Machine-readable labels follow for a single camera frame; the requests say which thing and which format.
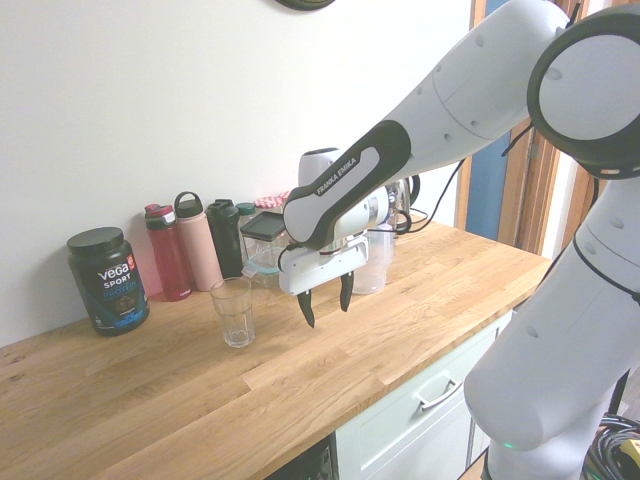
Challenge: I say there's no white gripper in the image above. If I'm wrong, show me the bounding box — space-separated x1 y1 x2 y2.
277 234 371 330

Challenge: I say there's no clear pitcher blue lid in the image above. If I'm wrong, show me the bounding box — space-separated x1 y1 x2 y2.
350 225 397 296

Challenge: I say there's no pink metal water bottle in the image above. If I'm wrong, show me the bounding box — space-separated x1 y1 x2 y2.
173 190 225 293

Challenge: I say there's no red water bottle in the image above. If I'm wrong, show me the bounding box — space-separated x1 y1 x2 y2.
143 202 194 303

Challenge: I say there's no clear drinking glass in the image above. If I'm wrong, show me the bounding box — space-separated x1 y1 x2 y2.
208 276 258 350

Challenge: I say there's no black lid square container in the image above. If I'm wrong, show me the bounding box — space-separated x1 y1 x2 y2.
239 211 289 266

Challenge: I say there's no red checkered lid jar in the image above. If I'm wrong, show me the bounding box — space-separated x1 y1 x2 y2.
253 190 293 214

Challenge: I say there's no black shaker bottle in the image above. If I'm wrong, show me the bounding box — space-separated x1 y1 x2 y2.
205 198 245 280

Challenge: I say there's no green lid jar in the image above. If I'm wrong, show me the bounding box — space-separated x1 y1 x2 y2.
234 201 259 227

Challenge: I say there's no steel electric kettle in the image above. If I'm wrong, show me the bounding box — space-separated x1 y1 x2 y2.
386 174 423 227

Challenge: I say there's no pale green drawer front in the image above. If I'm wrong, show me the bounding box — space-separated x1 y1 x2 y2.
333 308 516 480

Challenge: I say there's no dark appliance under counter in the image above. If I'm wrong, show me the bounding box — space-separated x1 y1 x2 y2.
259 433 340 480

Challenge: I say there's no blue door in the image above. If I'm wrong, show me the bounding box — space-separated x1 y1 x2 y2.
470 132 510 244

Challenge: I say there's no black Vega protein tub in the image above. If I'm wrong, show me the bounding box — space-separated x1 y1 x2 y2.
66 226 151 338

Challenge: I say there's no black stand pole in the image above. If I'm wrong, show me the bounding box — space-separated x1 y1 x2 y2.
607 367 629 416

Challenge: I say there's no yellow power box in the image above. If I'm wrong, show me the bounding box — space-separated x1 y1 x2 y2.
618 438 640 480

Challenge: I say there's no black kettle cord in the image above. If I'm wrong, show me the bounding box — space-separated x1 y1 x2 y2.
393 208 431 236

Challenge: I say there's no silver drawer handle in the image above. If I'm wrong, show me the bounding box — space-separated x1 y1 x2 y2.
413 375 464 412

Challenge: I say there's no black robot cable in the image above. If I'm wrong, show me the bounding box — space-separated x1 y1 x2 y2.
427 158 464 229

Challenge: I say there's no wooden door frame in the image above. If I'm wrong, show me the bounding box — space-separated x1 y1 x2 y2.
453 0 596 261

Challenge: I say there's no black round wall clock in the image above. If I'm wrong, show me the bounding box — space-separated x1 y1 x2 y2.
273 0 338 12

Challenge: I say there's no coiled black cable bundle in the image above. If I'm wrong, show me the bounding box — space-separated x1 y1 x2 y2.
585 412 640 480

